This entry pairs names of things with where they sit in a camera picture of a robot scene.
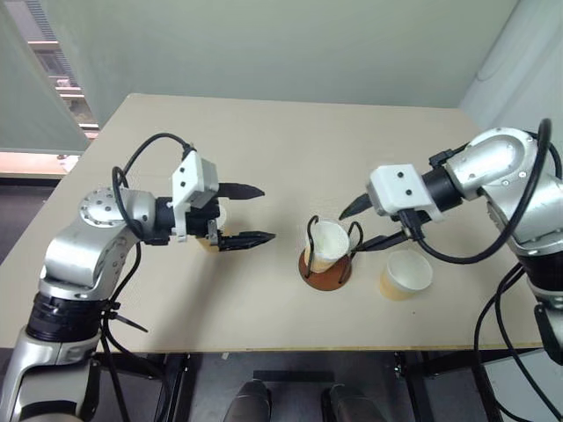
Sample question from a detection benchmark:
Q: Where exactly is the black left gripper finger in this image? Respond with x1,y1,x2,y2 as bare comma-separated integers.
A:
216,231,277,253
217,182,266,201

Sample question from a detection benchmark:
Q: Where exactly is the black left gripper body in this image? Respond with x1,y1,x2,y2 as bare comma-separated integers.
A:
183,196,223,250

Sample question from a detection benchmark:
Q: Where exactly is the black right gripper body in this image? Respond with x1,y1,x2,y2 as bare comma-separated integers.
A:
392,209,435,241

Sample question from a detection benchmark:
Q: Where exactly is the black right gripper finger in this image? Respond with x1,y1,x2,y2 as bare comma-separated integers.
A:
339,193,373,221
350,230,408,254

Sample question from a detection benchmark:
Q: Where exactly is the white paper cup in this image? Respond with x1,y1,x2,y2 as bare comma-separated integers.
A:
196,204,229,254
379,250,434,302
302,221,351,274

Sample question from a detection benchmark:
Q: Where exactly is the window with building view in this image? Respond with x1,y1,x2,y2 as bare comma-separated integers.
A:
26,0,101,141

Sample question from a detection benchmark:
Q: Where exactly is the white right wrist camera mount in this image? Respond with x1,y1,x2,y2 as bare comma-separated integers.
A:
365,164,445,224

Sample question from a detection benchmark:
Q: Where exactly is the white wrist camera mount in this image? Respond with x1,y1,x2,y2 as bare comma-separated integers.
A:
170,149,220,244
365,164,445,224

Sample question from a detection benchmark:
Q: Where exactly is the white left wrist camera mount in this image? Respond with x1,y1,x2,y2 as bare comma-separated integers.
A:
170,149,220,244

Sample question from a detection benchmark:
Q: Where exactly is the black wire cup holder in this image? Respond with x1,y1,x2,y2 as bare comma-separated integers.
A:
298,215,364,292

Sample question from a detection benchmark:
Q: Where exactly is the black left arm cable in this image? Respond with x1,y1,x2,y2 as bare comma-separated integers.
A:
99,133,194,422

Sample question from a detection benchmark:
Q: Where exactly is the black table frame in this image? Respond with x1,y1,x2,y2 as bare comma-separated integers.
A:
94,349,485,422

